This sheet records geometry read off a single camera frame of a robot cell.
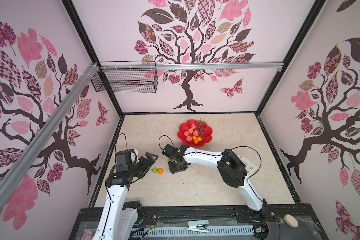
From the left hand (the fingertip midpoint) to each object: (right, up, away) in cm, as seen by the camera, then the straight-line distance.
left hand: (155, 163), depth 78 cm
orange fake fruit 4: (+1, -7, +10) cm, 12 cm away
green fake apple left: (-2, -6, +10) cm, 12 cm away
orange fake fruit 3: (+26, +11, +26) cm, 38 cm away
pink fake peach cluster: (+17, +15, +26) cm, 35 cm away
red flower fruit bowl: (+16, +20, +30) cm, 39 cm away
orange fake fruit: (+24, +9, +23) cm, 35 cm away
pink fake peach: (+22, +20, +29) cm, 42 cm away
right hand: (+9, -6, +12) cm, 16 cm away
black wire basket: (-33, +58, +44) cm, 80 cm away
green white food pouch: (+56, -6, +12) cm, 58 cm away
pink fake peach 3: (+19, +11, +25) cm, 33 cm away
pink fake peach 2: (+20, +17, +27) cm, 38 cm away
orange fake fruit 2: (+23, +12, +25) cm, 36 cm away
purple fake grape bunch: (+28, +21, +29) cm, 45 cm away
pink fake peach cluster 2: (+24, +15, +27) cm, 39 cm away
